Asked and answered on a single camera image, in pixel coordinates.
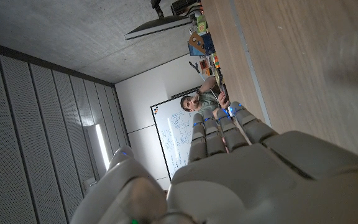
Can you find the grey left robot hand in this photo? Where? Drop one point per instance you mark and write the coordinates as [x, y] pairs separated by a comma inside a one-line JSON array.
[[259, 186]]

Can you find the whiteboard with blue writing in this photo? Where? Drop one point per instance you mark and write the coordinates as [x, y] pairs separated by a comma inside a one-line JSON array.
[[174, 137]]

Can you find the man in green t-shirt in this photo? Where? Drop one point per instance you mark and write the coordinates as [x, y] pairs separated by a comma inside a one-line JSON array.
[[205, 101]]

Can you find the black keyboard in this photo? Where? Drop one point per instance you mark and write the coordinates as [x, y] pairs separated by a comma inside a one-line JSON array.
[[222, 85]]

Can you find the white grabber stick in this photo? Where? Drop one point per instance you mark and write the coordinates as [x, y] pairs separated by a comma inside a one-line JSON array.
[[208, 85]]

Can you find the multicolour puzzle cube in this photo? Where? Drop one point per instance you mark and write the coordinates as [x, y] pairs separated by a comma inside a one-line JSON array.
[[216, 60]]

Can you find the small orange box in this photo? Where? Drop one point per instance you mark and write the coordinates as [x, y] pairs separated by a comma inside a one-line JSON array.
[[204, 64]]

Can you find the blue flat box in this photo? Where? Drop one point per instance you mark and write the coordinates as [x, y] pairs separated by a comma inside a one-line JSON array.
[[193, 51]]

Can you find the long ceiling light bar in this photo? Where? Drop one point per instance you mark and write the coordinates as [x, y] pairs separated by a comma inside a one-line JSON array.
[[102, 146]]

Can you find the green small box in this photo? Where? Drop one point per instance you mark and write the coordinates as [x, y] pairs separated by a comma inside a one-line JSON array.
[[201, 25]]

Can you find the black computer monitor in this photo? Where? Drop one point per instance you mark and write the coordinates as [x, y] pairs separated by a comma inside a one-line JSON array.
[[158, 26]]

